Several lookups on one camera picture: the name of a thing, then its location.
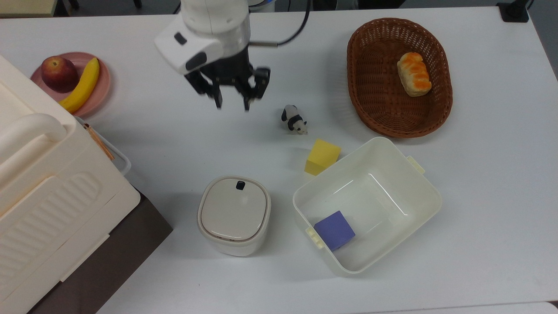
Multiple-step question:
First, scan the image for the brown wooden stick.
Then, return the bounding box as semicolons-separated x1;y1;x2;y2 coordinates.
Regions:
83;123;115;161

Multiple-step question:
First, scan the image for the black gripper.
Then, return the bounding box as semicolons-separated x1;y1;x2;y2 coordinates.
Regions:
184;46;271;112

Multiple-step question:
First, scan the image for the black clamp mount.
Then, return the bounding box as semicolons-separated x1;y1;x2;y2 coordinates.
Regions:
497;0;534;23

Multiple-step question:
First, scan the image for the toy bread loaf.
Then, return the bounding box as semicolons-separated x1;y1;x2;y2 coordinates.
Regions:
397;52;432;97

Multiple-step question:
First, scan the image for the red apple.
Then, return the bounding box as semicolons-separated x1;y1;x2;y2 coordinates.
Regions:
41;55;80;93

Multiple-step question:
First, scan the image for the brown wicker basket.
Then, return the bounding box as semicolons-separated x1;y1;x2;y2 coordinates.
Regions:
347;17;453;139

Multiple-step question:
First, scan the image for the dark brown board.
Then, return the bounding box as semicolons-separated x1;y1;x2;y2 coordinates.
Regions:
26;188;174;314

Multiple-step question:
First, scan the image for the yellow foam cube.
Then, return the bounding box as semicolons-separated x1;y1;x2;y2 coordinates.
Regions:
304;139;342;177

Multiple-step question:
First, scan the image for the pink plate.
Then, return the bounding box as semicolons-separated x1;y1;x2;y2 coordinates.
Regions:
30;52;112;118

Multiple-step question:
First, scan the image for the clear plastic container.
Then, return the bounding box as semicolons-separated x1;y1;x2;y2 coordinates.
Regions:
74;116;132;176

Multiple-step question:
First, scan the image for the blue rimmed round object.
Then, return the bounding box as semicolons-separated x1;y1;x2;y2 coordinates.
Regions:
248;0;276;13

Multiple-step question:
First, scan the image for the purple foam cube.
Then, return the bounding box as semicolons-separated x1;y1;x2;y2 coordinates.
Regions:
314;211;356;252

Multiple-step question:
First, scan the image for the large cream storage box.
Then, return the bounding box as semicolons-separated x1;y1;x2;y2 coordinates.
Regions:
0;55;141;314

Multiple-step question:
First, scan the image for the wooden side table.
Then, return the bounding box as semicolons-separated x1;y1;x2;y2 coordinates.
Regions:
0;0;60;18

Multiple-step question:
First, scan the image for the small panda toy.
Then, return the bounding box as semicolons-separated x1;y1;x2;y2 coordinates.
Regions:
281;105;309;135

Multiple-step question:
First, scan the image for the small white lidded trash can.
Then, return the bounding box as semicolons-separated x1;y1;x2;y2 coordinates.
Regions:
197;175;272;257

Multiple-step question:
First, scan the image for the white plastic bin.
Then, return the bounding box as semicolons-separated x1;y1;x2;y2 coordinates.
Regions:
293;137;443;275

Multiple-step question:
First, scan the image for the yellow banana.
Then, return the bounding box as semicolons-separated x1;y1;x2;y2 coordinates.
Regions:
59;58;100;114

